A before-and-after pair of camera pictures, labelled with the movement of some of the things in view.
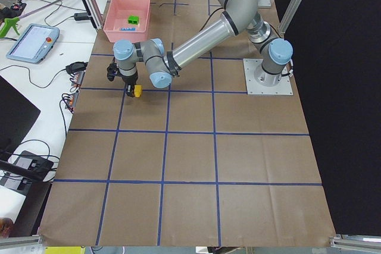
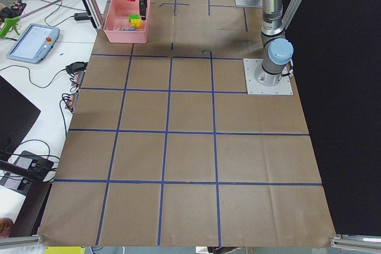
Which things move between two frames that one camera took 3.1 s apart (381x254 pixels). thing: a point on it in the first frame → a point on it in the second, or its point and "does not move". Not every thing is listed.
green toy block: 133,19 does not move
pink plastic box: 127,18 does not move
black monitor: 18,112 does not move
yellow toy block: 138,90 → 136,23
